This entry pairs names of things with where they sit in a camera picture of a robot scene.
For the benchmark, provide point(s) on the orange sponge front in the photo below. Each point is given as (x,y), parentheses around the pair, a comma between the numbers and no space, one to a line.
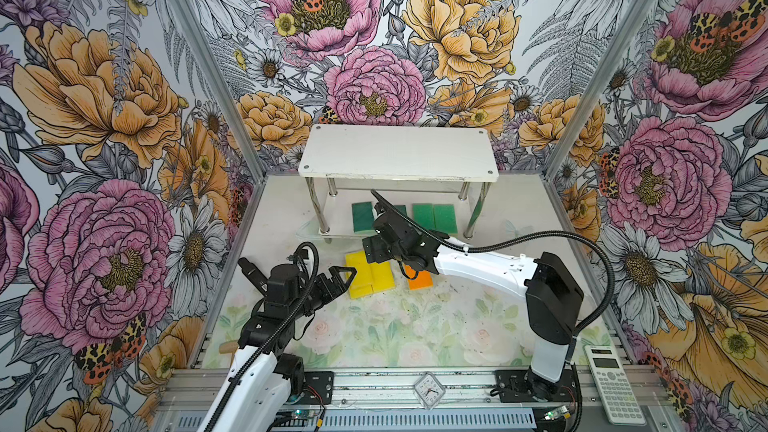
(418,280)

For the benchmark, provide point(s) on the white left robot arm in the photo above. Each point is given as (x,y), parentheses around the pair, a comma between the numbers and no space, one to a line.
(262,376)

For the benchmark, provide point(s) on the yellow sponge top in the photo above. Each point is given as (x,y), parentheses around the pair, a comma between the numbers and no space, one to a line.
(362,284)

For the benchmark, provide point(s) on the yellow sponge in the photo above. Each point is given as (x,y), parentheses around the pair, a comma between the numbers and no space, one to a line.
(382,277)
(362,284)

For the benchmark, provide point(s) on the dark green scouring sponge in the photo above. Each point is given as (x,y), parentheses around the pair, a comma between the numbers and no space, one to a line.
(401,209)

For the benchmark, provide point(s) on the light green sponge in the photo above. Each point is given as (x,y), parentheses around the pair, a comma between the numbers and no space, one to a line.
(423,215)
(445,220)

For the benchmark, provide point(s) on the small white clock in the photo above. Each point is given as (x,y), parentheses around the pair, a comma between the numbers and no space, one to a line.
(429,390)

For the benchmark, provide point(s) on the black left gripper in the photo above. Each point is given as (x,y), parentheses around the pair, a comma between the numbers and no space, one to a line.
(328,289)

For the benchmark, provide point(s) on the white calculator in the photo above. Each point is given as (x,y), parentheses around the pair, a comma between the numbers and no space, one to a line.
(619,402)

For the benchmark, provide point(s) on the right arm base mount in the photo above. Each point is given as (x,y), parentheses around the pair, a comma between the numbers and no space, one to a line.
(523,386)

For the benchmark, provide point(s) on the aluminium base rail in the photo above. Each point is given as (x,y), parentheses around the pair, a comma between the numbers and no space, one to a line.
(385,399)

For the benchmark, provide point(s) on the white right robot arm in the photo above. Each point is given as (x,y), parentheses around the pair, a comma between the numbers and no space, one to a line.
(552,296)

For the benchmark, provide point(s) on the white two-tier metal shelf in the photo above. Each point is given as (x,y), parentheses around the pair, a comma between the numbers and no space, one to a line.
(342,164)

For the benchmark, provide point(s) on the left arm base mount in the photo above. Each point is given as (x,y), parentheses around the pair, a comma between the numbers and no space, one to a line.
(305,387)

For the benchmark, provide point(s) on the yellow sponge right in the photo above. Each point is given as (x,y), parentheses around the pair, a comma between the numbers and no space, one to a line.
(382,277)

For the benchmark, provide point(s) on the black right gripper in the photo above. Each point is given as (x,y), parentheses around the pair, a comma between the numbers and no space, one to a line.
(372,245)

